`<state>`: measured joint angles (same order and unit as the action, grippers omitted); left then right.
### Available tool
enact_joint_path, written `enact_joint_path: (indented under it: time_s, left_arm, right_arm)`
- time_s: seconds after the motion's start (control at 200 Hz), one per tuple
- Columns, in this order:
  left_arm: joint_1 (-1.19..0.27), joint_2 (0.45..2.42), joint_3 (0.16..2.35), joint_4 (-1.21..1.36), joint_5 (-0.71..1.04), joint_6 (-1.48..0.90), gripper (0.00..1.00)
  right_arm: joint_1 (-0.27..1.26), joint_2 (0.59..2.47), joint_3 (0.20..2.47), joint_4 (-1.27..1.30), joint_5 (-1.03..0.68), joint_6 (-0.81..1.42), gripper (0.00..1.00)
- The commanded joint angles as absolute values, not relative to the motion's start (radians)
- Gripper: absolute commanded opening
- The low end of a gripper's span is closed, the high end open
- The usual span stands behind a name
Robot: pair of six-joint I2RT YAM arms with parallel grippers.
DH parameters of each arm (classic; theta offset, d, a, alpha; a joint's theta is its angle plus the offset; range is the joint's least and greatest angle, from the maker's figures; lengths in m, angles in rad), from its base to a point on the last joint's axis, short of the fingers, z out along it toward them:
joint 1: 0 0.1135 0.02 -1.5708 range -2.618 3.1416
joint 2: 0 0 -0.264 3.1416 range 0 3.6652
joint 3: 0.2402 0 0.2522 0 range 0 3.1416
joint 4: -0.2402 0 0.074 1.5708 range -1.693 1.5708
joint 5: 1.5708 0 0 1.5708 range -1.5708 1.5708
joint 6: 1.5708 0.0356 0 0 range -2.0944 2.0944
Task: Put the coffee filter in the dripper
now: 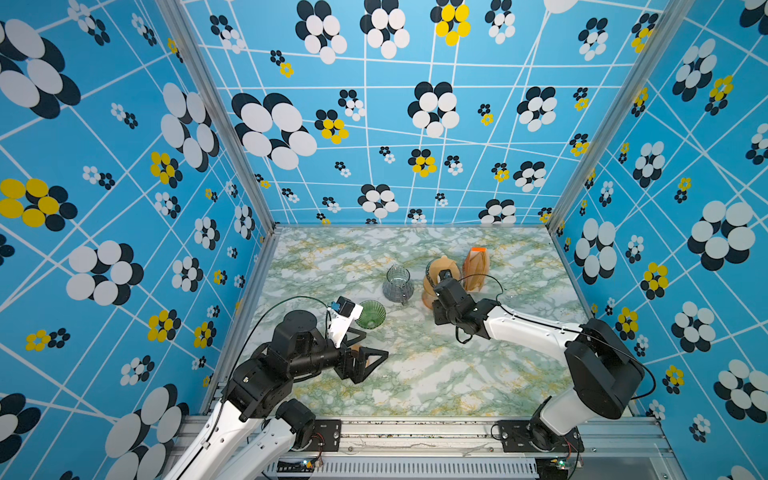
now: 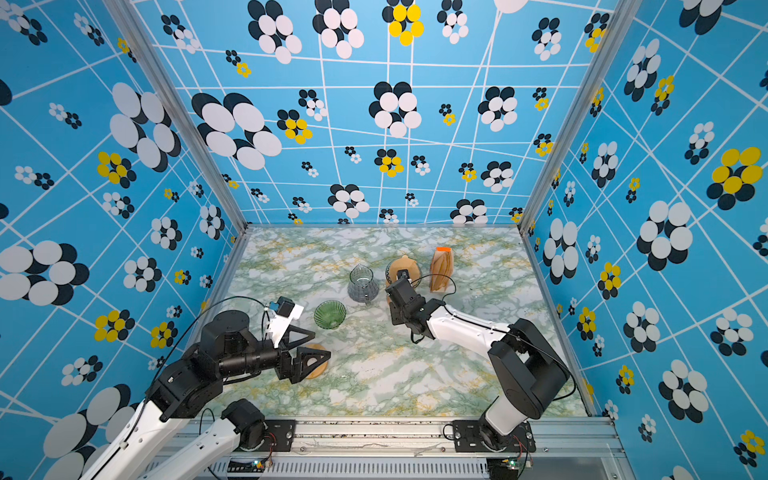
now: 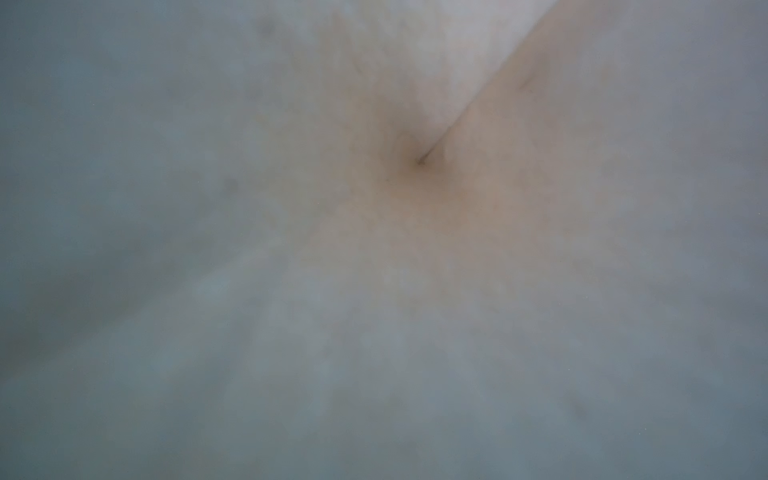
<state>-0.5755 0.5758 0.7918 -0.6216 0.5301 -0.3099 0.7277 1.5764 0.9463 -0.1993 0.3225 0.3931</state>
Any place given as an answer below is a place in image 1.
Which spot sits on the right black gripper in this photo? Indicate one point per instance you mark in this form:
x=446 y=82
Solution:
x=437 y=313

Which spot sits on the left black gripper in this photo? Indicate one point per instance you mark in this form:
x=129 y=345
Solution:
x=349 y=370

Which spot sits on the clear grey glass dripper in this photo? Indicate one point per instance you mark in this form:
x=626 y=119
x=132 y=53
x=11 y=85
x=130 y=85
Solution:
x=435 y=276

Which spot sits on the green glass dripper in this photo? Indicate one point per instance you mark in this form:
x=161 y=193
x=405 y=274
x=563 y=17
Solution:
x=373 y=315

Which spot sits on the grey glass pitcher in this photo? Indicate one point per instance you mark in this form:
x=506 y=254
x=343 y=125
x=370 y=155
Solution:
x=398 y=286

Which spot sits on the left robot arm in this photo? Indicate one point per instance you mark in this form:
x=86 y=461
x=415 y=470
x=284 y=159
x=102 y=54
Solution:
x=256 y=421

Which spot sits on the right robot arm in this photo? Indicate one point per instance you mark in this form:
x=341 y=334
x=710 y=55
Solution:
x=604 y=374

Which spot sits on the orange coffee filter box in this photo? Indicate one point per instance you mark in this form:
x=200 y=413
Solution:
x=475 y=268

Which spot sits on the left green circuit board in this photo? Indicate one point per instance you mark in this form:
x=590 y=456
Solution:
x=299 y=466

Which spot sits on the green circuit board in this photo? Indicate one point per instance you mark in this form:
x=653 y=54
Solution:
x=299 y=466
x=555 y=468

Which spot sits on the right green circuit board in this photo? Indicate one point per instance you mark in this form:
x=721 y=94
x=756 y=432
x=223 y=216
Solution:
x=555 y=468

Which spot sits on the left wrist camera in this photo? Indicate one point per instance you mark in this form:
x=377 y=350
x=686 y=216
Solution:
x=343 y=313

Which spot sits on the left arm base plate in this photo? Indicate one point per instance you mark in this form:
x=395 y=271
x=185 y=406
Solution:
x=324 y=437

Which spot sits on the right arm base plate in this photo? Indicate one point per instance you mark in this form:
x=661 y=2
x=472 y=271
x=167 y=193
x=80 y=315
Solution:
x=519 y=436

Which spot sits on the aluminium front rail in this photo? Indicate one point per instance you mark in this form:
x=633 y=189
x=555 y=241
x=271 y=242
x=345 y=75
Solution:
x=463 y=448

